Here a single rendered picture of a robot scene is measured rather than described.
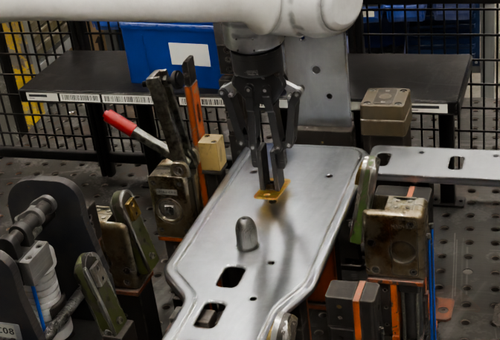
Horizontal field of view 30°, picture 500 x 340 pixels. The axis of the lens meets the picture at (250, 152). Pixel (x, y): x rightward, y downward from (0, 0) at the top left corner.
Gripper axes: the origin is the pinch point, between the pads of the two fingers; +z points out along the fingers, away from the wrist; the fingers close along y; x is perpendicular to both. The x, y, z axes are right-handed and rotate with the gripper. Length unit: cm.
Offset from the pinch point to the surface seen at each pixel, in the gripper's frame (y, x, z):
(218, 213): -7.5, -5.4, 5.7
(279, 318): 14.2, -41.9, -4.9
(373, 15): -20, 175, 40
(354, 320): 17.6, -22.9, 9.7
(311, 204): 6.4, -1.0, 5.7
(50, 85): -58, 34, 3
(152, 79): -16.1, -2.5, -15.5
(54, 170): -77, 55, 36
